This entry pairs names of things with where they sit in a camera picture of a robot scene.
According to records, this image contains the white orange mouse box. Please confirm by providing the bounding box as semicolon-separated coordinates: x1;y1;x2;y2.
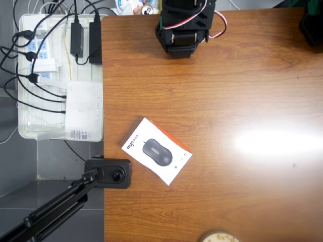
121;117;193;187

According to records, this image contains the white power strip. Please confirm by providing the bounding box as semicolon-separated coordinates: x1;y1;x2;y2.
21;21;58;85

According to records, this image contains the printed plastic bag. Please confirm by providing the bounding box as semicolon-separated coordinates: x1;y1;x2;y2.
115;0;162;16

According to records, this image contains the black stand base clamp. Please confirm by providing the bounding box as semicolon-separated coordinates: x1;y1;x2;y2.
84;158;132;189

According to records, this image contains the round wooden coaster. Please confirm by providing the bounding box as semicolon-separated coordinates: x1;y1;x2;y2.
199;229;240;242

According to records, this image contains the white charger plug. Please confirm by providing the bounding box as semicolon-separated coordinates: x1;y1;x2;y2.
32;58;58;73

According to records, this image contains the thin yellow cable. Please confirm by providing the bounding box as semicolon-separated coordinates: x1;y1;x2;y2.
63;21;73;81

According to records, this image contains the white router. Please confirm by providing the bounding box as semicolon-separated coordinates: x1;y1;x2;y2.
37;77;104;142

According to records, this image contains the slim black power adapter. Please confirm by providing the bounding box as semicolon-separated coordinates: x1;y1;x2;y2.
70;22;84;57

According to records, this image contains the wide black power adapter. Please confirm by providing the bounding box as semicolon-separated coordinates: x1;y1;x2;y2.
89;22;103;65

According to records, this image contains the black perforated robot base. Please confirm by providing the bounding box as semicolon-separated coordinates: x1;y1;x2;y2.
299;0;323;53

